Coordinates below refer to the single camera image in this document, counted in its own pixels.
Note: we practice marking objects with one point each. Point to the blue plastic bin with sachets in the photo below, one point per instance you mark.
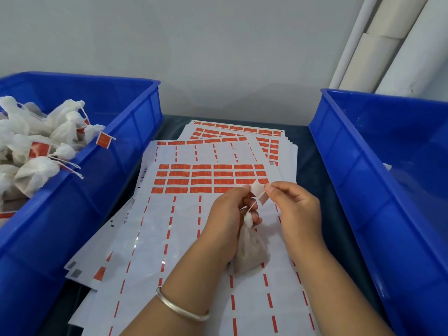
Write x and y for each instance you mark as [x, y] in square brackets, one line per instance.
[52, 220]

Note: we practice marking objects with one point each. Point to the small white scrap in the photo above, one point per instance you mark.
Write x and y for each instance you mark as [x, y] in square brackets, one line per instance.
[387, 167]

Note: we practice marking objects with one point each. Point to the person's left forearm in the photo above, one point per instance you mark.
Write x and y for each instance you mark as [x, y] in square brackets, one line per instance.
[182, 293]

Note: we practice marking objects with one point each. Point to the wide white paper roll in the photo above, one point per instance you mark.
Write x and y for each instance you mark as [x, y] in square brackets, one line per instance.
[416, 55]

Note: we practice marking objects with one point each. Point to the stack of orange sticker sheets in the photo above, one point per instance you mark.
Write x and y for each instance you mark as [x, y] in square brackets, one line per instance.
[196, 255]

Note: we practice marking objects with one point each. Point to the person's right hand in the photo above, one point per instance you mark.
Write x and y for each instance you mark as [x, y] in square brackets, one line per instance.
[301, 216]

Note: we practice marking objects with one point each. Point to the large blue plastic bin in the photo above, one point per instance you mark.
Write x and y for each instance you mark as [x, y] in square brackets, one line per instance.
[392, 220]

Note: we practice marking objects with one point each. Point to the thin white pipe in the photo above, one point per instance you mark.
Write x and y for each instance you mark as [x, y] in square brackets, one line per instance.
[351, 45]

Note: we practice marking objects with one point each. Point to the person's left hand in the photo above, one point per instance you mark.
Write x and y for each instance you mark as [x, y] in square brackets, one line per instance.
[220, 223]

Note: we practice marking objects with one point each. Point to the cream paper roll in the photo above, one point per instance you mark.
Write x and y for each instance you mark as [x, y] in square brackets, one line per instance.
[378, 48]

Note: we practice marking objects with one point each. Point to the person's right forearm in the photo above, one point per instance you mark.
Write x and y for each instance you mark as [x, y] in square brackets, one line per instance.
[336, 293]

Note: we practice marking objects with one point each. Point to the person's right thumb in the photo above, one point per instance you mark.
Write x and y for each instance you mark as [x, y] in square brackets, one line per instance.
[276, 201]

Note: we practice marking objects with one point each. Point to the person's left fingers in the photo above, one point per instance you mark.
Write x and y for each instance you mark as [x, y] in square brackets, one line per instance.
[249, 202]

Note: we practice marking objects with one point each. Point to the small white sticker label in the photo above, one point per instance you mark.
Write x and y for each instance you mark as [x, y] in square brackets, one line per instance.
[258, 188]

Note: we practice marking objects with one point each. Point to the pile of white sachet bags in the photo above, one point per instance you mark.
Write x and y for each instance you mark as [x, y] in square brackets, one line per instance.
[31, 164]

